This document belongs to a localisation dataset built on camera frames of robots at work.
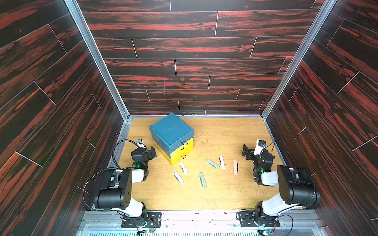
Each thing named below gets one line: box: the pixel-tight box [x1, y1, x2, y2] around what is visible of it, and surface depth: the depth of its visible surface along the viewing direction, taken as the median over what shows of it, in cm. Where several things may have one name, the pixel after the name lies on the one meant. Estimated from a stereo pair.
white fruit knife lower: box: [173, 170, 185, 185], surface depth 90 cm
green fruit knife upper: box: [205, 158, 221, 170], surface depth 95 cm
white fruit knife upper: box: [179, 160, 189, 176], surface depth 94 cm
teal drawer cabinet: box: [149, 112, 194, 157], surface depth 86 cm
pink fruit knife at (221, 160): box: [218, 154, 226, 170], surface depth 97 cm
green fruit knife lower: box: [198, 172, 208, 189], surface depth 88 cm
